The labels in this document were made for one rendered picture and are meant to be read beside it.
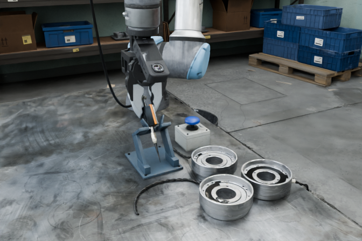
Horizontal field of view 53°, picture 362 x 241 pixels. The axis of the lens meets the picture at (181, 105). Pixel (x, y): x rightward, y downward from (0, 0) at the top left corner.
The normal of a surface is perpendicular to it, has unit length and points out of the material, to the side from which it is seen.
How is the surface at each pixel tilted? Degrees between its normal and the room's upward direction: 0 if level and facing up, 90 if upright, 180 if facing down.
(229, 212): 90
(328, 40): 89
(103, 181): 0
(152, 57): 32
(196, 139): 90
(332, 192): 0
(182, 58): 76
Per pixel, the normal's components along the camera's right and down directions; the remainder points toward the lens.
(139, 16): -0.07, 0.40
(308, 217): -0.01, -0.93
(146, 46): 0.28, -0.63
